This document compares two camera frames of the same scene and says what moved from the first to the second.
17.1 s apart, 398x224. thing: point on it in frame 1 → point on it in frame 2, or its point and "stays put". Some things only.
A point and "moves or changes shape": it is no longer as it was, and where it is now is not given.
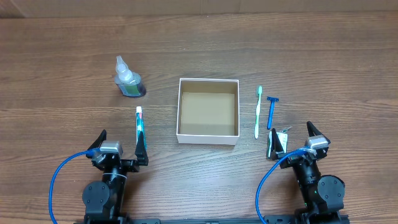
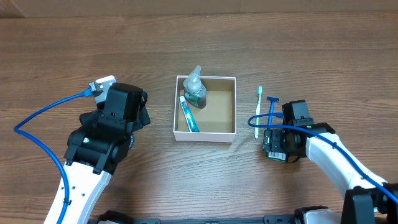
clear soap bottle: (127, 81) → (195, 91)
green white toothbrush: (257, 111) stays put
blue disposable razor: (271, 111) stays put
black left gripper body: (125, 163) → (144, 112)
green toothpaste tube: (140, 125) moves or changes shape
